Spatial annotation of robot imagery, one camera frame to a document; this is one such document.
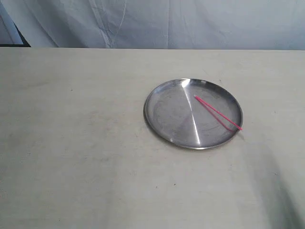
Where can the white backdrop cloth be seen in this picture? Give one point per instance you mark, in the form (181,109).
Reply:
(161,24)

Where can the dark frame at backdrop edge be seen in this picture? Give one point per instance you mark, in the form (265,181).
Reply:
(21,43)

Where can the pink plastic straw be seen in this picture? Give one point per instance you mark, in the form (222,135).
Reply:
(218,112)

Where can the round stainless steel plate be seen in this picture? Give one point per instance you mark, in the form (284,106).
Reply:
(174,114)

